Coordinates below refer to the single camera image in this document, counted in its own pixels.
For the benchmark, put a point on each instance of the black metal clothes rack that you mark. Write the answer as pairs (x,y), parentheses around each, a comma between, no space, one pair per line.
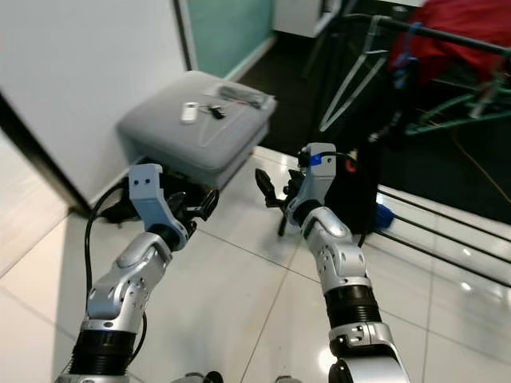
(471,41)

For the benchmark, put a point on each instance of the white key fob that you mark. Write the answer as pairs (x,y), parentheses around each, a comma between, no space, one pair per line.
(189,112)

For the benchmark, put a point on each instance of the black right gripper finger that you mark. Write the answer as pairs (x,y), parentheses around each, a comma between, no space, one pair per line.
(268,191)
(294,183)

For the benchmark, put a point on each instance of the red garment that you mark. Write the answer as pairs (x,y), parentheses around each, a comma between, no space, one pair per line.
(463,20)

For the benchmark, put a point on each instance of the black bag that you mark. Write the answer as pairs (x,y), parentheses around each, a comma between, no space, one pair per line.
(116,203)

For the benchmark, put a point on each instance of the green hanger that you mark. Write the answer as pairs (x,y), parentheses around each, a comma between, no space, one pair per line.
(447,120)

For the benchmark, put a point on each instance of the white hanger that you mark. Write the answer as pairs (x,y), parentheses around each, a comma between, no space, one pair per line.
(347,92)

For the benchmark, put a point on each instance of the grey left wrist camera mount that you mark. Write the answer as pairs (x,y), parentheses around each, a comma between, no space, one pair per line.
(148,191)

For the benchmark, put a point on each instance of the black keys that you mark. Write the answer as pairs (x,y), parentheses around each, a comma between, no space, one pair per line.
(215,112)

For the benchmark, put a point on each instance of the black floor mat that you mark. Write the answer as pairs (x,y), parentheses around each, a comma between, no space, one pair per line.
(431,159)

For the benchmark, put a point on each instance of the white cabinet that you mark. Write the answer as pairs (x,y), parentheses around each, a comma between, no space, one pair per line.
(299,16)

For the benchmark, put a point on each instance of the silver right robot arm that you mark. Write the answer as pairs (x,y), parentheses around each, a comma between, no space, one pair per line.
(343,263)

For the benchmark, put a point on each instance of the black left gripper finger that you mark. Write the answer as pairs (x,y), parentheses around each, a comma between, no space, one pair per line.
(180,201)
(207,204)

